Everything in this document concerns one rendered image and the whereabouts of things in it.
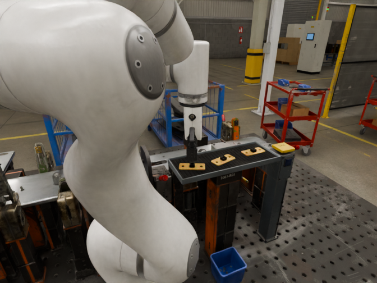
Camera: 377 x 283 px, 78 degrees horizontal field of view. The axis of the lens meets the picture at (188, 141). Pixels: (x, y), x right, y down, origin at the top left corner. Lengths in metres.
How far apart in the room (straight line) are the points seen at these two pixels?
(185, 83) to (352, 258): 1.01
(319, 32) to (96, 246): 10.94
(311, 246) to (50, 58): 1.20
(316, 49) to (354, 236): 10.08
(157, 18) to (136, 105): 0.22
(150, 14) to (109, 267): 0.45
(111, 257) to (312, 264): 0.87
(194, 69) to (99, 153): 0.44
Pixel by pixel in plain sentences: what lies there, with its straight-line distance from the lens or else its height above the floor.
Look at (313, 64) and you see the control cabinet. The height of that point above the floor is 0.41.
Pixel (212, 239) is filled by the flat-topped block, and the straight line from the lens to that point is 0.98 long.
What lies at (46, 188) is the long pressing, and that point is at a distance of 1.09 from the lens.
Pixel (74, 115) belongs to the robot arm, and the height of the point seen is 1.50.
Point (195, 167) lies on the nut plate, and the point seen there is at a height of 1.16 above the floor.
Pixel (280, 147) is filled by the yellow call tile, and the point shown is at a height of 1.16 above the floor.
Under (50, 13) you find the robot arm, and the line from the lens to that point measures 0.21.
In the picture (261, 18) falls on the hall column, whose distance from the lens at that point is 8.19.
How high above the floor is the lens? 1.55
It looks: 25 degrees down
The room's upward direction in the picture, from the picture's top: straight up
